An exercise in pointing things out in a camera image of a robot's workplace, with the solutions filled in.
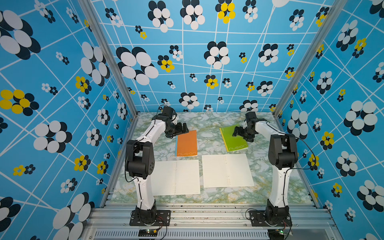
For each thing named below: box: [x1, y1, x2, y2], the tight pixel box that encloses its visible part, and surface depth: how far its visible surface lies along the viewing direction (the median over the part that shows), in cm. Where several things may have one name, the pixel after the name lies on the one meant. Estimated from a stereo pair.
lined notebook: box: [202, 154, 255, 188], surface depth 91 cm
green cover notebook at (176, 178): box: [151, 159, 201, 197], surface depth 88 cm
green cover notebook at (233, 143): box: [219, 124, 249, 152], surface depth 102 cm
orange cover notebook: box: [175, 130, 198, 157], surface depth 104 cm
